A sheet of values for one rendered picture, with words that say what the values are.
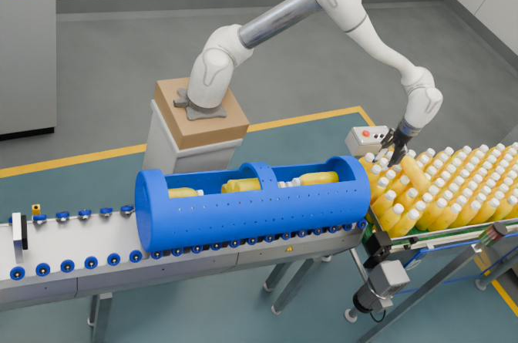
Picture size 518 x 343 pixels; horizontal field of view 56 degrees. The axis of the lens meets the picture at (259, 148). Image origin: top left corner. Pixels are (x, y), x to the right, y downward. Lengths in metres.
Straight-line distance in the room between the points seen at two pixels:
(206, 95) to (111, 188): 1.32
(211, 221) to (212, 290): 1.24
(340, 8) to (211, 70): 0.56
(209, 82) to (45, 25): 1.12
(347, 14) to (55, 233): 1.27
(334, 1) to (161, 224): 0.94
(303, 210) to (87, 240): 0.79
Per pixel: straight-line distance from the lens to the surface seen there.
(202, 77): 1.96
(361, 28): 1.78
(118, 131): 3.46
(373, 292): 2.34
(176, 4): 4.60
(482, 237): 2.21
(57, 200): 3.10
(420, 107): 1.98
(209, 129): 2.06
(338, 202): 1.91
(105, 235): 1.89
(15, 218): 1.76
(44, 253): 1.86
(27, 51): 2.88
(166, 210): 1.63
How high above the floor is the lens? 2.56
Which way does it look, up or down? 45 degrees down
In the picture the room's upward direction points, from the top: 24 degrees clockwise
